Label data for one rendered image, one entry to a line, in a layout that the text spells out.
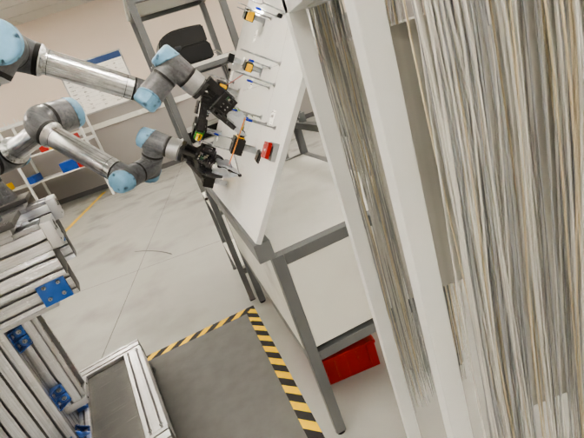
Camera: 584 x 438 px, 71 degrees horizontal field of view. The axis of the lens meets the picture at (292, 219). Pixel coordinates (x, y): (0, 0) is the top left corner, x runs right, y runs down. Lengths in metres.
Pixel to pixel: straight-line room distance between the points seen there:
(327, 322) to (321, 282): 0.16
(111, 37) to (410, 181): 8.80
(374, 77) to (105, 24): 8.82
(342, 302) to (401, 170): 1.02
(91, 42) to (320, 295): 8.27
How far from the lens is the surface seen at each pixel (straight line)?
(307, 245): 1.31
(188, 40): 2.49
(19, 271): 1.54
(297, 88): 1.24
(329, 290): 1.41
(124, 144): 9.20
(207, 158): 1.44
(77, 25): 9.31
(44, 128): 1.62
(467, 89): 0.44
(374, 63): 0.44
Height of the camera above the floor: 1.35
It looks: 21 degrees down
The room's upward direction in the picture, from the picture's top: 19 degrees counter-clockwise
